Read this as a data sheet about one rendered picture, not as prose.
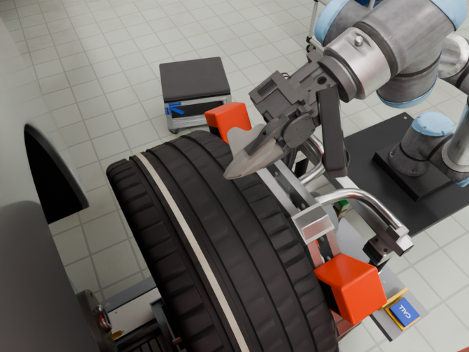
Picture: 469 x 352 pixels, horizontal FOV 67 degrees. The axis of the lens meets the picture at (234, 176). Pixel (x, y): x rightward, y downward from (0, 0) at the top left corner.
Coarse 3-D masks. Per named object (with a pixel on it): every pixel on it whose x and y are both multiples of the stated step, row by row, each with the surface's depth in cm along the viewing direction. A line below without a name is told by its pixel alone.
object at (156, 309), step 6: (156, 300) 149; (162, 300) 151; (156, 306) 149; (156, 312) 148; (156, 318) 144; (162, 318) 146; (162, 324) 145; (162, 330) 141; (168, 330) 143; (168, 336) 142; (168, 342) 141; (174, 348) 140
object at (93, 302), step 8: (80, 296) 75; (88, 296) 76; (80, 304) 73; (88, 304) 73; (96, 304) 81; (88, 312) 72; (96, 312) 74; (88, 320) 71; (96, 320) 73; (96, 328) 71; (96, 336) 71; (104, 336) 74; (104, 344) 72; (112, 344) 78
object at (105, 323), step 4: (96, 308) 77; (100, 308) 77; (104, 308) 81; (100, 312) 76; (104, 312) 80; (100, 316) 76; (104, 316) 76; (108, 316) 81; (100, 320) 76; (104, 320) 76; (108, 320) 80; (100, 324) 75; (104, 324) 76; (108, 324) 77; (104, 328) 76; (108, 328) 76
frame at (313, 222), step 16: (288, 176) 69; (272, 192) 66; (304, 192) 66; (288, 208) 64; (304, 208) 67; (320, 208) 64; (304, 224) 62; (320, 224) 63; (304, 240) 62; (320, 240) 66; (336, 240) 64; (320, 256) 63; (336, 320) 65
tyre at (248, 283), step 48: (192, 144) 70; (144, 192) 60; (192, 192) 59; (240, 192) 60; (144, 240) 54; (240, 240) 56; (288, 240) 57; (192, 288) 52; (240, 288) 53; (288, 288) 56; (192, 336) 50; (288, 336) 55; (336, 336) 60
